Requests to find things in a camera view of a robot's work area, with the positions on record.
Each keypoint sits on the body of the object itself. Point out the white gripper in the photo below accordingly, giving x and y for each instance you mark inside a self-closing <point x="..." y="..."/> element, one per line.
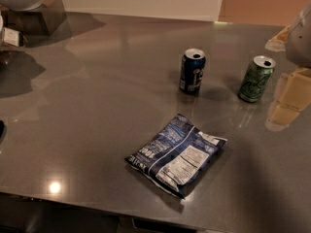
<point x="299" y="40"/>

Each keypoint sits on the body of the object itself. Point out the green soda can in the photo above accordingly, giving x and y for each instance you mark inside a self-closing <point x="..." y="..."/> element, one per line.
<point x="256" y="79"/>

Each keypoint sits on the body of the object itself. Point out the blue soda can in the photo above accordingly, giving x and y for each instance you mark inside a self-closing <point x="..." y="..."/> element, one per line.
<point x="192" y="69"/>

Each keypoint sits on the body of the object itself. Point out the blue chip bag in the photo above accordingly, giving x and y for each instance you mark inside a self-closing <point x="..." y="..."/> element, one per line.
<point x="176" y="156"/>

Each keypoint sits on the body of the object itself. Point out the small white card box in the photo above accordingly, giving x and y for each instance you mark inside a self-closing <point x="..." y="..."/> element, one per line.
<point x="12" y="37"/>

